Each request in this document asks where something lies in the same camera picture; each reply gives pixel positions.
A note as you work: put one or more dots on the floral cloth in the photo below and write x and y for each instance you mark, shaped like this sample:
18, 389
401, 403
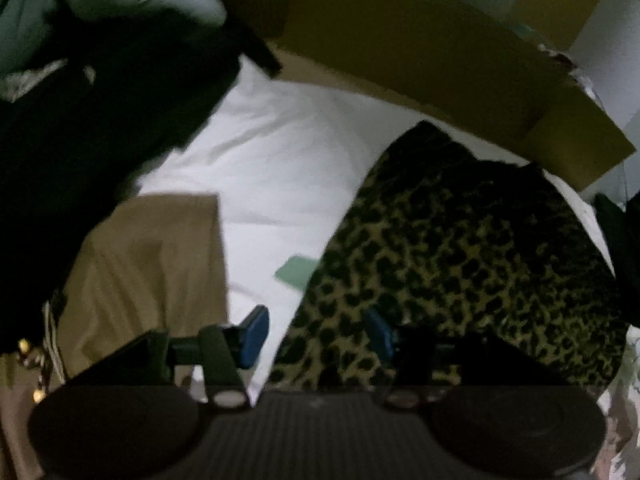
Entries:
25, 82

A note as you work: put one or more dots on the leopard print garment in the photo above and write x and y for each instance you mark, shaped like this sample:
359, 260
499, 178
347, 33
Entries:
450, 260

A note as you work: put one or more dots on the bear print blanket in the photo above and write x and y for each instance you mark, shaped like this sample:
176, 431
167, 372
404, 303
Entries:
280, 170

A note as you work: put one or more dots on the black garment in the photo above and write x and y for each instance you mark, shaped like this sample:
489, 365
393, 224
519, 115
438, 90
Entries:
622, 240
100, 135

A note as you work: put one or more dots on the flattened cardboard box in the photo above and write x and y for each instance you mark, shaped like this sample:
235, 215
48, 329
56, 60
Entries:
425, 60

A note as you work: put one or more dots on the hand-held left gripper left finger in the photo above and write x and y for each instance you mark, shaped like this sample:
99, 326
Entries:
252, 335

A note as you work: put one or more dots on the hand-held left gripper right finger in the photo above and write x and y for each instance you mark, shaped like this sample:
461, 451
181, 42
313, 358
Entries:
380, 332

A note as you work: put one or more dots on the tall cardboard panel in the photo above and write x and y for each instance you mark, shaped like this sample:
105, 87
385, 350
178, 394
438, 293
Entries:
565, 10

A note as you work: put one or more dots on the brown garment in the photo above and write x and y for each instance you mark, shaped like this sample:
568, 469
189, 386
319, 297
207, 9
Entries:
150, 260

